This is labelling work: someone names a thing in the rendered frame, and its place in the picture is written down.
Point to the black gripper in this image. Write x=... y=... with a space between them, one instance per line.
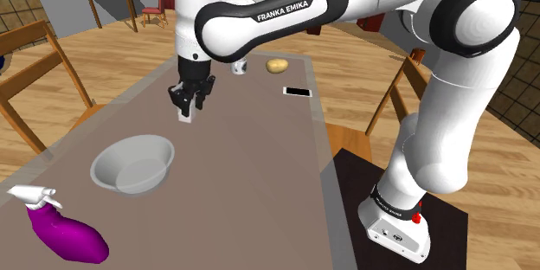
x=194 y=71

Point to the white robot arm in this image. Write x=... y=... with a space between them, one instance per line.
x=447 y=104

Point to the small white box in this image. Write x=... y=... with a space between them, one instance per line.
x=185 y=119

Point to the white patterned mug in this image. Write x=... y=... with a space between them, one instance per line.
x=239 y=68

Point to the potato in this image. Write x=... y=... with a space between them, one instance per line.
x=276 y=66

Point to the grey-brown dining table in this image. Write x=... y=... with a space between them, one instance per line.
x=244 y=168

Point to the grey bowl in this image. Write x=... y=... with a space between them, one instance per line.
x=135 y=163

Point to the small red chair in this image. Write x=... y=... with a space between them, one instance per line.
x=152 y=10

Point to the wooden chair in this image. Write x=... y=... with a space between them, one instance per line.
x=346 y=138
x=29 y=73

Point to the purple spray bottle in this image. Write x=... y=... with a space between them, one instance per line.
x=67 y=235

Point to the red sofa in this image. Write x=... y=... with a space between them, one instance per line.
x=371 y=22

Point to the dark robot stand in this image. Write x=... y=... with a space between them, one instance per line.
x=358 y=235

